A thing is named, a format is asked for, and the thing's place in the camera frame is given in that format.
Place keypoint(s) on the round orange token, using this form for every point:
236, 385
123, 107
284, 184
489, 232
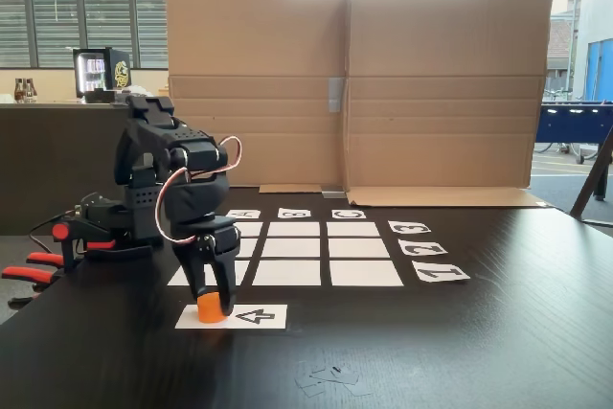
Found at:
210, 311

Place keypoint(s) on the white arrow paper sheet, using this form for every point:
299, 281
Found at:
279, 319

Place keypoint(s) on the paper label letter B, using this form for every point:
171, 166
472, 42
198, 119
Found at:
282, 213

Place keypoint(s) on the paper label letter C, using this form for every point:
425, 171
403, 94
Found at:
336, 214

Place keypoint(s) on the grey tape strip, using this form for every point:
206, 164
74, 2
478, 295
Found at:
336, 95
333, 193

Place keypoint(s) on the red black bar clamp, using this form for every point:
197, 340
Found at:
60, 232

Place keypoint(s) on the small black box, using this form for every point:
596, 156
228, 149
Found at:
99, 97

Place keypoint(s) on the paper label number 3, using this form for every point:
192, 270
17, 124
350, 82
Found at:
395, 224

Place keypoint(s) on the black mini fridge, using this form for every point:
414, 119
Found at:
120, 74

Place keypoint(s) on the dark brown counter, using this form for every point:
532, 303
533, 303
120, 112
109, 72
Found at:
29, 165

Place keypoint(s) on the brown cardboard panel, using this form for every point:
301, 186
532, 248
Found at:
268, 45
445, 45

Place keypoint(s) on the paper label number 2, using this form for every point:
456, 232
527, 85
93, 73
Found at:
440, 250

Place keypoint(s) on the paper label number 1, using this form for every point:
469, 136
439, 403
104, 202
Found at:
460, 277

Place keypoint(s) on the grey window blinds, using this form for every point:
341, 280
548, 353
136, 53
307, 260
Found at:
57, 21

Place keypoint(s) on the blue foosball table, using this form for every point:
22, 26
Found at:
574, 124

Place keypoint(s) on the dark wooden stand leg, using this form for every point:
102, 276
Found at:
596, 174

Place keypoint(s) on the black tape grid frame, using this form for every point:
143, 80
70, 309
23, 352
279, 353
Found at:
324, 248

